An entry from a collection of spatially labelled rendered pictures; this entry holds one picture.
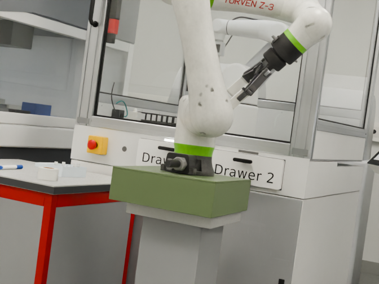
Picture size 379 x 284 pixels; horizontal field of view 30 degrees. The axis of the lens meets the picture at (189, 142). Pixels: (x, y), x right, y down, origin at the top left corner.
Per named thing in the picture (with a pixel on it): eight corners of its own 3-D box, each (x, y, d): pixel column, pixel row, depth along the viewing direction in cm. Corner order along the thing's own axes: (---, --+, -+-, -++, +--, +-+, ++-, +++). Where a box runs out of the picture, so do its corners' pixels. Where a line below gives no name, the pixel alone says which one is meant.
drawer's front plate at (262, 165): (279, 190, 255) (283, 160, 255) (206, 177, 268) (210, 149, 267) (281, 190, 257) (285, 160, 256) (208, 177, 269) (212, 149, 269)
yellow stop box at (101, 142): (100, 154, 285) (102, 137, 284) (84, 152, 288) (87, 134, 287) (106, 155, 289) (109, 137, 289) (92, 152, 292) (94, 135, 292)
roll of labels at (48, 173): (42, 177, 246) (44, 165, 246) (61, 180, 244) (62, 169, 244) (32, 178, 239) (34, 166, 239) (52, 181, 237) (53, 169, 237)
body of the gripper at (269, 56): (270, 43, 225) (249, 62, 228) (272, 49, 218) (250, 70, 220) (286, 60, 227) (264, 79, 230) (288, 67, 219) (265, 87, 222)
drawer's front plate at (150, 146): (201, 176, 269) (205, 147, 268) (135, 165, 281) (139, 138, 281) (202, 176, 270) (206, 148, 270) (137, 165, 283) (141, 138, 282)
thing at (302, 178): (304, 199, 253) (309, 159, 253) (70, 158, 297) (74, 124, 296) (360, 190, 339) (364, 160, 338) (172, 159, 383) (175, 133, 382)
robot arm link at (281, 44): (306, 58, 218) (303, 51, 226) (281, 31, 215) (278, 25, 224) (291, 71, 219) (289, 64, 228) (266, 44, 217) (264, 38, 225)
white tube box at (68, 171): (61, 177, 256) (62, 166, 255) (45, 173, 261) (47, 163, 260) (85, 177, 266) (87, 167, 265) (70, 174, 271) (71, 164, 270)
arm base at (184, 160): (185, 176, 203) (188, 155, 203) (140, 169, 210) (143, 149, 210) (221, 176, 227) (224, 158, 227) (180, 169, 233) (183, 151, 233)
